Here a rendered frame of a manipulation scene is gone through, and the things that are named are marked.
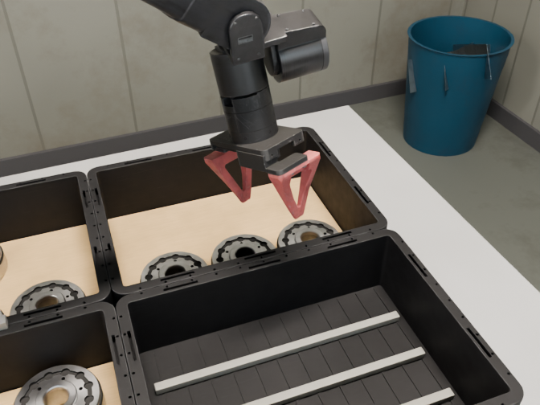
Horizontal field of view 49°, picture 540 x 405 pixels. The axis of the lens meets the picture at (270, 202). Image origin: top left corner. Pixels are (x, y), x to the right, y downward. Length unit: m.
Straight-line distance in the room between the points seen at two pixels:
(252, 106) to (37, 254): 0.50
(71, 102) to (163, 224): 1.65
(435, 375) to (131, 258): 0.49
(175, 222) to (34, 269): 0.24
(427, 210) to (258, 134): 0.68
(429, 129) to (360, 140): 1.23
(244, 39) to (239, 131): 0.12
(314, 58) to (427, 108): 1.98
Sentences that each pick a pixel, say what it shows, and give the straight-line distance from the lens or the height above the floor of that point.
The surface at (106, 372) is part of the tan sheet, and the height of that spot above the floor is 0.83.
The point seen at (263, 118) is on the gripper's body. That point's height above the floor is 1.15.
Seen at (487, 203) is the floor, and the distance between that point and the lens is 2.54.
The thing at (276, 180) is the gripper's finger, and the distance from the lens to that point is 0.65.
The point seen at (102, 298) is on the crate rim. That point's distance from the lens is 0.78.
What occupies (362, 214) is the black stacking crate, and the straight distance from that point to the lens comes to 0.92.
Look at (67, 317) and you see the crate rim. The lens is 0.78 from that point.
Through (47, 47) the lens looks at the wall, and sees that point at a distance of 2.53.
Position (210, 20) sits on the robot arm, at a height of 1.27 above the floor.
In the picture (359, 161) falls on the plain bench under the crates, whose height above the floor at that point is 0.70.
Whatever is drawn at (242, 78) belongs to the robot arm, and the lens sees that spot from 0.65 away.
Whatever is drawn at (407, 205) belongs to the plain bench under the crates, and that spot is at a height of 0.70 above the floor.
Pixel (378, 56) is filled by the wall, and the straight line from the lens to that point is 3.06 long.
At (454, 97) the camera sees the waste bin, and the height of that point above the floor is 0.31.
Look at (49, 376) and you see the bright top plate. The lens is 0.82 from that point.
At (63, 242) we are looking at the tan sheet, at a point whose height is 0.83.
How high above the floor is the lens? 1.49
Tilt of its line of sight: 39 degrees down
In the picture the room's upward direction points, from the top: straight up
